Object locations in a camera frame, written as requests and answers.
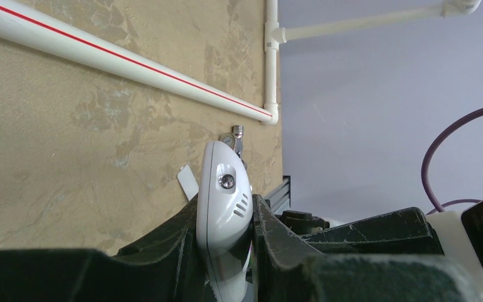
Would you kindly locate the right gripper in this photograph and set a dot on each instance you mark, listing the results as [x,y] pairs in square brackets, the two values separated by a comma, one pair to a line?
[399,232]

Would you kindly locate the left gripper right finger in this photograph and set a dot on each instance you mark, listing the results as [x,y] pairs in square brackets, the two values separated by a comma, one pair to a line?
[286,268]

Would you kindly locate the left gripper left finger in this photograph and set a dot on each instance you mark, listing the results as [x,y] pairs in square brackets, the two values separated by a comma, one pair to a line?
[163,265]

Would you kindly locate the white remote control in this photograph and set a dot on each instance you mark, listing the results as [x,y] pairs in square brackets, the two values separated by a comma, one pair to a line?
[224,214]

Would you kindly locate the white battery cover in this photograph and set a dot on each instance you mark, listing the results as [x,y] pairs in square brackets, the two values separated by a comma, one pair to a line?
[188,182]

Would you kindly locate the chrome metal faucet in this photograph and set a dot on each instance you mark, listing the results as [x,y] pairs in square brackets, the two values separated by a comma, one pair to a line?
[234,139]

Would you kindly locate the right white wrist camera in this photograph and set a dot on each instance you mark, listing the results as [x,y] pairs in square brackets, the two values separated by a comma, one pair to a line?
[461,236]

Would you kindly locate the aluminium rail frame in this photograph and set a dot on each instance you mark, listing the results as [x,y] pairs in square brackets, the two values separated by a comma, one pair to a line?
[279,199]

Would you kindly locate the white PVC pipe frame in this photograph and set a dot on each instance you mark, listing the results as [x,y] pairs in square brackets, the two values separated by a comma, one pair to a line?
[30,28]

